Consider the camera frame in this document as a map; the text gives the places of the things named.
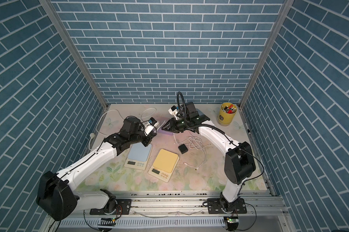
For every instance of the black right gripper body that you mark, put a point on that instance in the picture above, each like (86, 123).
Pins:
(180, 126)

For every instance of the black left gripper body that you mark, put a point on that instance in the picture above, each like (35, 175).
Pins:
(140, 137)

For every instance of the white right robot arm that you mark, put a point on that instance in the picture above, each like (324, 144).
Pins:
(239, 162)

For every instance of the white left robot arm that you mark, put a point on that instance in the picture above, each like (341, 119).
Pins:
(57, 194)

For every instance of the blue electronic kitchen scale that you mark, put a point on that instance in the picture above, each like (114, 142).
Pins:
(138, 156)

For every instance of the yellow electronic kitchen scale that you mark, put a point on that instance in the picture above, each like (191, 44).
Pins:
(164, 165)

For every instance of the purple power strip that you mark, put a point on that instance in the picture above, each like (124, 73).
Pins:
(165, 132)

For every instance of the yellow pen cup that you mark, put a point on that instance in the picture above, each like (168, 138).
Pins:
(226, 113)

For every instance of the floral table mat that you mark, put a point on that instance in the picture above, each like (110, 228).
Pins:
(200, 169)

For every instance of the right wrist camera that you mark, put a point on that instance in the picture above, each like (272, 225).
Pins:
(174, 111)

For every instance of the black USB wall charger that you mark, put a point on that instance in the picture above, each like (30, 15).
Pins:
(183, 149)

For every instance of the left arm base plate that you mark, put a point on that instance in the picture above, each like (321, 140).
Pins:
(115, 207)

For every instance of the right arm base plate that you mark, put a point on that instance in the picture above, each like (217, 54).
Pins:
(222, 206)

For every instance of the aluminium mounting rail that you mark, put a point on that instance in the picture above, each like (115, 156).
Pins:
(156, 204)

